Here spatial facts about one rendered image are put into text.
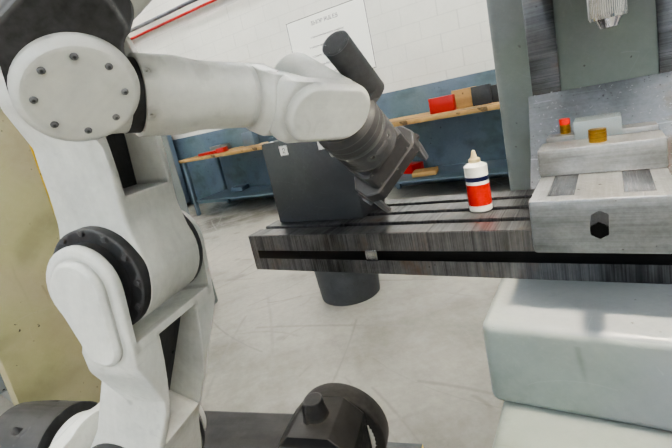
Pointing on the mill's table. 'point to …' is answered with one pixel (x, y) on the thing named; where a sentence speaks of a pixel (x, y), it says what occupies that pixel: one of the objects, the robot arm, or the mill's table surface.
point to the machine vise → (564, 195)
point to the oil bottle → (477, 185)
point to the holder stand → (311, 183)
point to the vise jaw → (604, 154)
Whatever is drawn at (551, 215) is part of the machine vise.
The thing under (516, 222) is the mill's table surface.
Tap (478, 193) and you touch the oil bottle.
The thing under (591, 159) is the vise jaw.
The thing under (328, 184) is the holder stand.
